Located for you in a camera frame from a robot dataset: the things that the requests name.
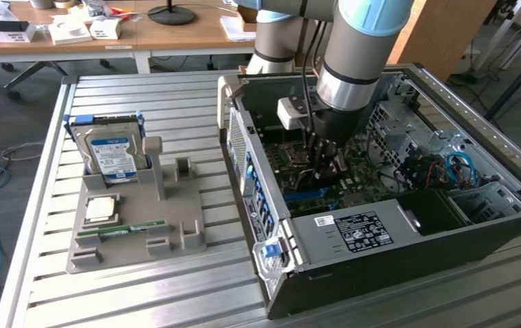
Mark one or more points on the green RAM stick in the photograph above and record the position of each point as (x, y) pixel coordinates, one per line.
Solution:
(123, 229)

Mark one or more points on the graphics card with metal bracket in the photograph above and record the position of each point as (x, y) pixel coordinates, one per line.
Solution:
(313, 182)

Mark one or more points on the silver chipset heatsink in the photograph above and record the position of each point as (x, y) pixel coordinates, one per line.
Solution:
(355, 201)

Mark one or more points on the dark metal frame post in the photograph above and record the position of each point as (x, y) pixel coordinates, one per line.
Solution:
(520, 68)

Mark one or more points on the blue case latch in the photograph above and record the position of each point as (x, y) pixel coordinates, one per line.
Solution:
(273, 249)

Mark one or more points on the blue expansion slot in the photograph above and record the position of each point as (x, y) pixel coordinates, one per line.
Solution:
(306, 195)

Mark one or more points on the white box with tape roll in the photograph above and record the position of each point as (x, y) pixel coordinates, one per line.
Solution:
(71, 32)

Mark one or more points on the black plastic cover box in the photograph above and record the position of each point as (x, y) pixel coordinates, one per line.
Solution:
(433, 212)

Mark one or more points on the wooden desk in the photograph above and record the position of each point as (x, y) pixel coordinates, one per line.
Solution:
(36, 48)

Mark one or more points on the grey power supply unit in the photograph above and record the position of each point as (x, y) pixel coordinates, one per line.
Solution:
(329, 235)

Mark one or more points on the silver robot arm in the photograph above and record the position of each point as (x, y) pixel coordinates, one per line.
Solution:
(359, 51)

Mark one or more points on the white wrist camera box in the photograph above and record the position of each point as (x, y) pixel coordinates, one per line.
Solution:
(289, 114)

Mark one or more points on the metal CPU socket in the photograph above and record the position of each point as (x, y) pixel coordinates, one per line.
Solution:
(294, 152)

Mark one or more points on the stack of white papers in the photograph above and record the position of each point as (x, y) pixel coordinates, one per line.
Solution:
(237, 29)

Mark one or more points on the grey parts rack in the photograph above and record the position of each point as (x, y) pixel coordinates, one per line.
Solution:
(150, 212)

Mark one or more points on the black open PC case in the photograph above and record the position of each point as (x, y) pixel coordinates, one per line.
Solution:
(378, 273)

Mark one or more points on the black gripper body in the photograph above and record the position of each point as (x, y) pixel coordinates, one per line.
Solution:
(339, 124)

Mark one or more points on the hard disk with blue bracket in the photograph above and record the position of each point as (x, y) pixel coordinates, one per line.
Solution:
(110, 157)

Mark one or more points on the CPU chip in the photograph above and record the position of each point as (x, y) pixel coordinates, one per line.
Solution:
(102, 208)

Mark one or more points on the green Dell motherboard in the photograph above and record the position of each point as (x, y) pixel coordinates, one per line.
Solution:
(365, 174)

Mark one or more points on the small white box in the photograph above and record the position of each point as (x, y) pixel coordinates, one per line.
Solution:
(104, 30)

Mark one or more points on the white box with black lid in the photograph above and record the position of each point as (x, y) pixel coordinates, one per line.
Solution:
(13, 32)

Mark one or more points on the silver disk bay cage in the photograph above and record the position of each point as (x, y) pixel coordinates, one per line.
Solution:
(391, 136)

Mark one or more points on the black round lamp base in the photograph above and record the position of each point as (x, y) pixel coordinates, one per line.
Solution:
(171, 15)

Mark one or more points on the wooden cabinet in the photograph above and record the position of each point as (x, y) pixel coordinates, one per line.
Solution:
(433, 34)

